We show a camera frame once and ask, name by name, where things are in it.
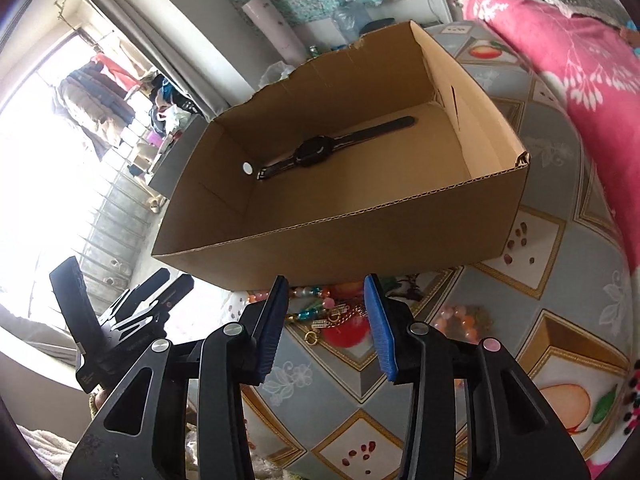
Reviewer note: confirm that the black wristwatch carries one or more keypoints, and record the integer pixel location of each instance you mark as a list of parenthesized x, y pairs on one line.
[(310, 150)]

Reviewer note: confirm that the metal window railing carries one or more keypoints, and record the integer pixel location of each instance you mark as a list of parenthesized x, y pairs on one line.
[(115, 240)]

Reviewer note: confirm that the white plastic bag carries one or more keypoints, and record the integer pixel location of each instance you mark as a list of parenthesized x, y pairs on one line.
[(275, 74)]

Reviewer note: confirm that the dark object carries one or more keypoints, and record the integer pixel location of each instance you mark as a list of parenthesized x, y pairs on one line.
[(377, 27)]

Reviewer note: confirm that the pink rolled mat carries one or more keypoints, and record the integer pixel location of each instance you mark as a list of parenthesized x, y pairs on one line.
[(275, 25)]

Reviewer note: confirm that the white slipper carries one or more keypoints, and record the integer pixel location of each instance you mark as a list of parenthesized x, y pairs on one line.
[(157, 204)]

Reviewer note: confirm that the brown hanging jacket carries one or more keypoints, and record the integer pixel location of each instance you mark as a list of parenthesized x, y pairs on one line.
[(95, 110)]

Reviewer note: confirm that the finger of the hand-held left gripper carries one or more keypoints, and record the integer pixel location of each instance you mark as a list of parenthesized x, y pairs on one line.
[(172, 295), (137, 295)]

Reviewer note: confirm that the brown cardboard box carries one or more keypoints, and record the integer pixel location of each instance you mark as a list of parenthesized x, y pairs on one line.
[(350, 240)]

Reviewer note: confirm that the white water dispenser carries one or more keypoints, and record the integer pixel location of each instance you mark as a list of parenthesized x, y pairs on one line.
[(442, 5)]

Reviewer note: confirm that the white round sticker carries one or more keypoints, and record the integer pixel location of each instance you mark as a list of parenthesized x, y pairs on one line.
[(246, 168)]

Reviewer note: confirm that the orange hanging garment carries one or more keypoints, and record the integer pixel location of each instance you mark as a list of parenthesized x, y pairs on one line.
[(115, 70)]

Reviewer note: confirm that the grey curtain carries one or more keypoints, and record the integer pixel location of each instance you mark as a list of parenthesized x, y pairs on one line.
[(190, 50)]

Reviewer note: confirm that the fruit-print tablecloth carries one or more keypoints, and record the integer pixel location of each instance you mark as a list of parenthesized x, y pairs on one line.
[(550, 220)]

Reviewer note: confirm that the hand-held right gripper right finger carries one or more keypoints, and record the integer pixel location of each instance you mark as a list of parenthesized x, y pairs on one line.
[(380, 330)]

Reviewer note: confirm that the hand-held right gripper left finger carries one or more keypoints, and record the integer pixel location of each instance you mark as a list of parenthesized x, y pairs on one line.
[(270, 330)]

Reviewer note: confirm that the clear empty water jug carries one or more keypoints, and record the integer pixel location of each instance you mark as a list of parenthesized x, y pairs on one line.
[(352, 17)]

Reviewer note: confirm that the pink floral blanket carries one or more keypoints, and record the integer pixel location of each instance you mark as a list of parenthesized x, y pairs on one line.
[(550, 60)]

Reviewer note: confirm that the grey cabinet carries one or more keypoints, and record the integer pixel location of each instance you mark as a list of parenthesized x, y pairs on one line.
[(172, 165)]

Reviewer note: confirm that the cream fluffy blanket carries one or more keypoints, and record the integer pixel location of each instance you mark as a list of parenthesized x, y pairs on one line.
[(45, 455)]

